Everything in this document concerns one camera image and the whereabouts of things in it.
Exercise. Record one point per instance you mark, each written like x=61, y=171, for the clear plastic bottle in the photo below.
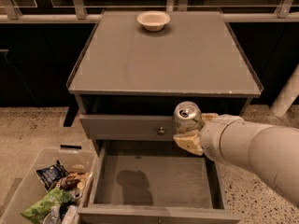
x=54, y=216

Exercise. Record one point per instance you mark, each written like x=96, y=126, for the green snack bag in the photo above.
x=38, y=211

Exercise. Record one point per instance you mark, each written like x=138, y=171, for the open grey middle drawer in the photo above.
x=139, y=182

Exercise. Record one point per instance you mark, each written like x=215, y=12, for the clear plastic storage bin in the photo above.
x=31, y=189

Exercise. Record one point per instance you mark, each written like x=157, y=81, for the grey top drawer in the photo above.
x=127, y=128

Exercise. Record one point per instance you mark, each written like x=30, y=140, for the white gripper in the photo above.
x=217, y=138

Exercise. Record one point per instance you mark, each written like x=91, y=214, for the white round post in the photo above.
x=287, y=96

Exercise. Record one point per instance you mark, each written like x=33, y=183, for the brown snack packet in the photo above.
x=74, y=180

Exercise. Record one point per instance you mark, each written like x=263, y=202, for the dark blue snack bag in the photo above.
x=49, y=176

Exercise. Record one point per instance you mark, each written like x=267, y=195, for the metal window railing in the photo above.
x=67, y=11

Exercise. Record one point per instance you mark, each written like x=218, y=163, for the round metal drawer knob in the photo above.
x=161, y=131

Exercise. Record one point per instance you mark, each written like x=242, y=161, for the green white 7up can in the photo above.
x=187, y=117

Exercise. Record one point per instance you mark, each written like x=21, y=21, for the grey drawer cabinet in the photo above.
x=127, y=70

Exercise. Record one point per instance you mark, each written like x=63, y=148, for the white paper bowl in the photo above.
x=153, y=21

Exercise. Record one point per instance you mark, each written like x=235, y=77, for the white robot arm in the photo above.
x=268, y=151

